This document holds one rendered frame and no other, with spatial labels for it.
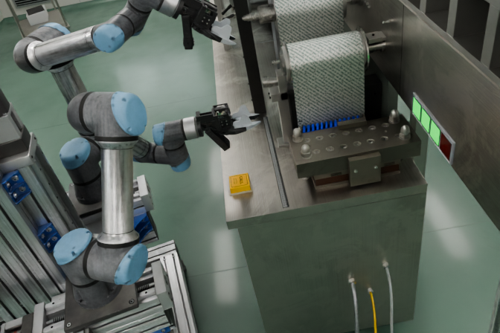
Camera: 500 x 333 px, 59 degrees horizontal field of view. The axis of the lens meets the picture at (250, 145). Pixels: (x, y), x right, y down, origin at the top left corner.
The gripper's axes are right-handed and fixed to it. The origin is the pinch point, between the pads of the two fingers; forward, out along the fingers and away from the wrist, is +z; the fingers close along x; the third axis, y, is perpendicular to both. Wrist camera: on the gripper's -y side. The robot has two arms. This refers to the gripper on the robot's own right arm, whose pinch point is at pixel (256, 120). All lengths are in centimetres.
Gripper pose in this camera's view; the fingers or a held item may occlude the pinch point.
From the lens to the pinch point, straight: 152.1
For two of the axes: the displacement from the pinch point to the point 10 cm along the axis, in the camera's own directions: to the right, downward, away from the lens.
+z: 9.8, -1.9, -0.2
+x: -1.0, -5.9, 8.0
